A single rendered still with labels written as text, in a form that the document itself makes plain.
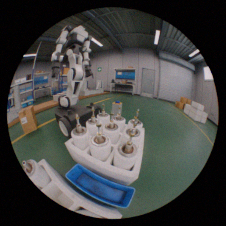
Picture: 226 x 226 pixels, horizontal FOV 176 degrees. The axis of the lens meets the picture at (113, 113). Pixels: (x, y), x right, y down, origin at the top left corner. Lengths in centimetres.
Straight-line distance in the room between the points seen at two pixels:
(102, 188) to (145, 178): 26
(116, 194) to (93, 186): 13
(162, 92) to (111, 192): 544
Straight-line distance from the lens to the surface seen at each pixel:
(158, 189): 54
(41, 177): 33
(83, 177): 49
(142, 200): 49
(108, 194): 45
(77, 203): 29
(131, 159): 25
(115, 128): 37
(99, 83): 402
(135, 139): 33
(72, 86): 80
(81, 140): 34
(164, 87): 550
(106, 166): 30
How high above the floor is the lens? 46
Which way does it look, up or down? 21 degrees down
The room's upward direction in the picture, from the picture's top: 3 degrees clockwise
